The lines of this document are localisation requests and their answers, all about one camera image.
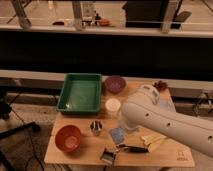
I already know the blue sponge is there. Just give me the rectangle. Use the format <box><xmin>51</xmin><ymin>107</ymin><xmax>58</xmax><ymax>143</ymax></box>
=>
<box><xmin>109</xmin><ymin>127</ymin><xmax>124</xmax><ymax>145</ymax></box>

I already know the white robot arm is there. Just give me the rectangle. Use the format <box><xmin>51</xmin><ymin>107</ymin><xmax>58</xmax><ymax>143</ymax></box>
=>
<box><xmin>121</xmin><ymin>84</ymin><xmax>213</xmax><ymax>157</ymax></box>

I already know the purple bowl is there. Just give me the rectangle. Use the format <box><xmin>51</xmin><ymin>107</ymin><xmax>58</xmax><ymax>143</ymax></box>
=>
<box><xmin>104</xmin><ymin>75</ymin><xmax>126</xmax><ymax>94</ymax></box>

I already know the red bowl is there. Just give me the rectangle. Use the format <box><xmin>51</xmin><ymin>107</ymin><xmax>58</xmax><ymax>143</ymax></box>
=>
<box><xmin>55</xmin><ymin>125</ymin><xmax>82</xmax><ymax>153</ymax></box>

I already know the green plastic tray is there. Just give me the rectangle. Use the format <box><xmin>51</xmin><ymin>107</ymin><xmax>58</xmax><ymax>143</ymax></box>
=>
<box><xmin>56</xmin><ymin>73</ymin><xmax>102</xmax><ymax>115</ymax></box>

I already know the small metal cup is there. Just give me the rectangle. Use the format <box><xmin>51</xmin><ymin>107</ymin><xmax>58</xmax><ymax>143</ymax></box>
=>
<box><xmin>90</xmin><ymin>120</ymin><xmax>102</xmax><ymax>136</ymax></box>

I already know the wooden table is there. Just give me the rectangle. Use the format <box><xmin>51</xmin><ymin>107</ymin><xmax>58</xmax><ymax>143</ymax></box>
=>
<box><xmin>44</xmin><ymin>76</ymin><xmax>196</xmax><ymax>168</ymax></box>

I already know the light blue cloth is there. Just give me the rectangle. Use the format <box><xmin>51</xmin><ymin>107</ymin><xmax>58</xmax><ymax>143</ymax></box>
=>
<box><xmin>159</xmin><ymin>100</ymin><xmax>176</xmax><ymax>112</ymax></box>

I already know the black chair base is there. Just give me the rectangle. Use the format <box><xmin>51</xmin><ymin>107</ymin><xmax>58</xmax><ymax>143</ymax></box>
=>
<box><xmin>0</xmin><ymin>87</ymin><xmax>41</xmax><ymax>171</ymax></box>

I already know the black handled utensil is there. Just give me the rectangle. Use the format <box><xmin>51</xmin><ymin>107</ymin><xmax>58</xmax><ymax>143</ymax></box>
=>
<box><xmin>116</xmin><ymin>144</ymin><xmax>149</xmax><ymax>153</ymax></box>

